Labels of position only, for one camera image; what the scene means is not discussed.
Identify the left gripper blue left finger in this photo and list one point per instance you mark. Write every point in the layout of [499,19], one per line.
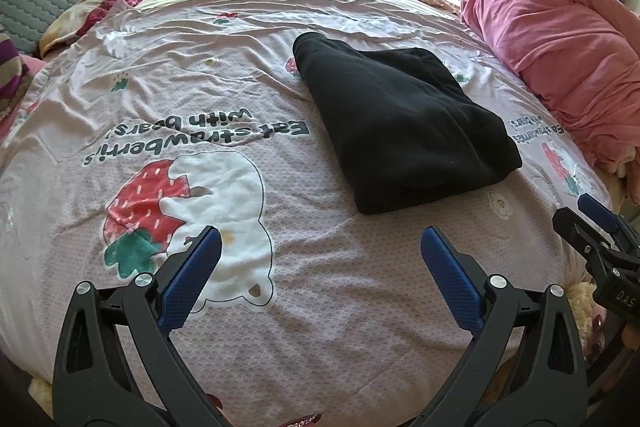
[183,276]

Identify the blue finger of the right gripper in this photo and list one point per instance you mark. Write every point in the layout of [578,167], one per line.
[625,238]
[583,237]

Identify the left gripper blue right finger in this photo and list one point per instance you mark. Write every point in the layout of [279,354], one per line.
[458,278]

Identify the black sweater orange cuffs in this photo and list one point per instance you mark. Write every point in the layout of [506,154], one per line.
[403,130]

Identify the person's right hand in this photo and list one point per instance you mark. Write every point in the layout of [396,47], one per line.
[595,341]

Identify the pink strawberry bear bedsheet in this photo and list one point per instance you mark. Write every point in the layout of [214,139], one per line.
[178,114]

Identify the pink comforter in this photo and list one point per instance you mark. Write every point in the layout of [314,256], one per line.
[581,58]

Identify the purple striped pillow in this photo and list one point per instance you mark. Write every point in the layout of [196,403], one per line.
[15,77]

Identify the red and cream blanket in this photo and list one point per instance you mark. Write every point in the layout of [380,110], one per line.
[75,22]

